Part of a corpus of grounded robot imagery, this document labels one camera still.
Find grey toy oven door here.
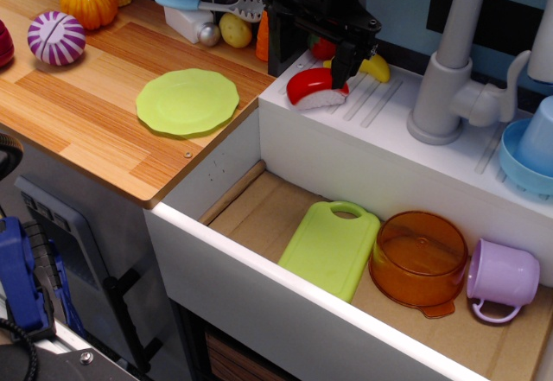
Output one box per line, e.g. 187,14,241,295
15,176,187,380

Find red toy strawberry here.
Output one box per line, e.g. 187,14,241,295
308,34,336,60

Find purple toy cup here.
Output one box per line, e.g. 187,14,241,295
466,238,541,325

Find orange transparent toy pot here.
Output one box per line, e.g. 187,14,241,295
368,211,468,319

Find grey toy faucet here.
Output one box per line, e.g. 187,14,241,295
407,0,552,145

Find yellow toy banana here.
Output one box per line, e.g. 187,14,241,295
322,54,391,84

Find red and white toy sushi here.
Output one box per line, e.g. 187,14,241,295
286,67,350,110

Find light green toy plate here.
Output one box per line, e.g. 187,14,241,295
136,68,240,136

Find orange toy carrot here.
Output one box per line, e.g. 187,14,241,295
256,10,269,62

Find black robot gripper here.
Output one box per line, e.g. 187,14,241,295
266,0,381,90

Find black oven door handle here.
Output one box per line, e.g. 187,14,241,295
102,268,164,374

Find light blue toy cup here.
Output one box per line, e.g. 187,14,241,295
515,96,552,177

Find white toy milk carton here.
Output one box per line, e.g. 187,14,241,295
163,7,214,44

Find dark red toy item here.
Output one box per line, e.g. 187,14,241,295
0,21,15,67

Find blue clamp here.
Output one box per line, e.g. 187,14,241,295
1,217,86,340

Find yellow toy potato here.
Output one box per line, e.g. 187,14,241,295
219,13,252,48

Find black cable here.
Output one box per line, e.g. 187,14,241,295
0,316,40,381

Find silver toy ball knob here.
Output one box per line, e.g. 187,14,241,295
197,22,221,47

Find green toy cutting board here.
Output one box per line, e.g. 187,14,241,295
277,201,380,302

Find orange toy pumpkin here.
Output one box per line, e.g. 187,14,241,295
60,0,118,30

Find blue toy bowl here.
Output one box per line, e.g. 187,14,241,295
499,118,552,196

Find blue handled pasta spoon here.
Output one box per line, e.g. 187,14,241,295
154,0,264,23

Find purple white striped toy onion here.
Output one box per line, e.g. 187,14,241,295
27,11,86,66

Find white toy sink unit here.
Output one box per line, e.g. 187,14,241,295
145,54,552,380

